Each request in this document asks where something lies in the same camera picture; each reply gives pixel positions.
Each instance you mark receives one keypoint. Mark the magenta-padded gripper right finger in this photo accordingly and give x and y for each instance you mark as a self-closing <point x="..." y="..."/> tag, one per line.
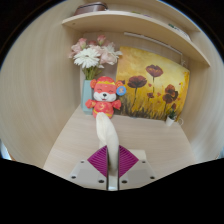
<point x="135" y="173"/>

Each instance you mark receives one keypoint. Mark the pink and white flower bouquet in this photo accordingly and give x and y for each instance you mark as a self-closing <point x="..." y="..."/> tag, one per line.
<point x="90" y="55"/>

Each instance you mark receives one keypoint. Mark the small plant in white pot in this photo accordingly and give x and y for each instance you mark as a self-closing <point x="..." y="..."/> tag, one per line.
<point x="170" y="119"/>

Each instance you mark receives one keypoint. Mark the light blue vase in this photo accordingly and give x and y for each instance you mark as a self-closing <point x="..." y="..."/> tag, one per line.
<point x="86" y="96"/>

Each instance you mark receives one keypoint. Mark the yellow poppy painting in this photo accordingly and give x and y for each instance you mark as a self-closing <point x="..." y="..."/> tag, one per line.
<point x="150" y="83"/>

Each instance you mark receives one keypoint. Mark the white light bar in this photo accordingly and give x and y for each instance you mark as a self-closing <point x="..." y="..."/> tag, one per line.
<point x="153" y="40"/>

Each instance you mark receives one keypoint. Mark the red plush mouse toy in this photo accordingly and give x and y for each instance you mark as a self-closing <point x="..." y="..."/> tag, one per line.
<point x="104" y="96"/>

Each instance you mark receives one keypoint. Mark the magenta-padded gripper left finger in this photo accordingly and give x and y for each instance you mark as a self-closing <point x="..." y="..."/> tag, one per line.
<point x="90" y="173"/>

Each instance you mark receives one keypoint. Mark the long wooden shelf board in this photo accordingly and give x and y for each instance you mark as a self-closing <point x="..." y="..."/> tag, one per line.
<point x="126" y="21"/>

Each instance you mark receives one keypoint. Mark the cream towel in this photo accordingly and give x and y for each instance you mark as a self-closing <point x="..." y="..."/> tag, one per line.
<point x="108" y="133"/>

